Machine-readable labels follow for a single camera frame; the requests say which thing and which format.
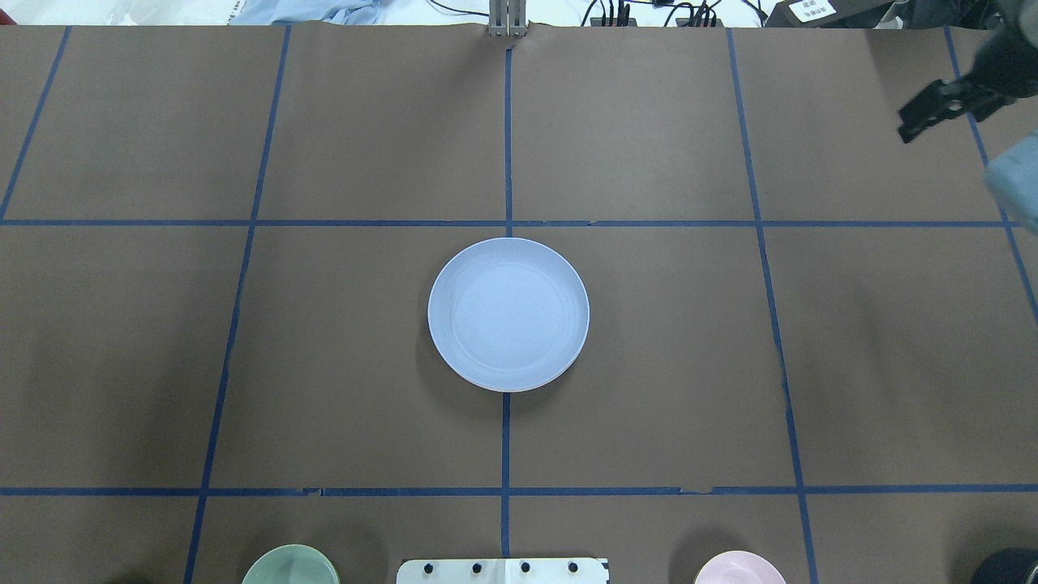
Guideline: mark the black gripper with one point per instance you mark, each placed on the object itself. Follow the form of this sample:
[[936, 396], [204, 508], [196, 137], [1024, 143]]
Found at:
[[1008, 62]]

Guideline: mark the light blue plate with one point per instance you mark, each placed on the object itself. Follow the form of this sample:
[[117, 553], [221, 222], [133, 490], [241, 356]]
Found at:
[[509, 314]]

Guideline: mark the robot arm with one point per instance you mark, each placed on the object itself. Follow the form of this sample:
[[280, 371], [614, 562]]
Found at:
[[1012, 177]]

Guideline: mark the dark blue saucepan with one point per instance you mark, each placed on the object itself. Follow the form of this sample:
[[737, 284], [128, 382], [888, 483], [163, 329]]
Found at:
[[1009, 565]]

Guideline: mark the pink bowl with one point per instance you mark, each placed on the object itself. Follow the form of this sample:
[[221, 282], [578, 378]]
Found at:
[[738, 567]]

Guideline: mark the light blue cloth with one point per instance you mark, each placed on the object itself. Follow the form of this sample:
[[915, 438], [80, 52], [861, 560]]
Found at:
[[350, 13]]

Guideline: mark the green bowl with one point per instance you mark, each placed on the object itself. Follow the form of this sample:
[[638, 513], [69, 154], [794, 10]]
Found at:
[[292, 563]]

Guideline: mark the aluminium frame post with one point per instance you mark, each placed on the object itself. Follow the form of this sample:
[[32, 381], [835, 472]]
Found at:
[[507, 18]]

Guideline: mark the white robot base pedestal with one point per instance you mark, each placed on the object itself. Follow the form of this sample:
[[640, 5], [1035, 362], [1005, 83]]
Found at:
[[505, 570]]

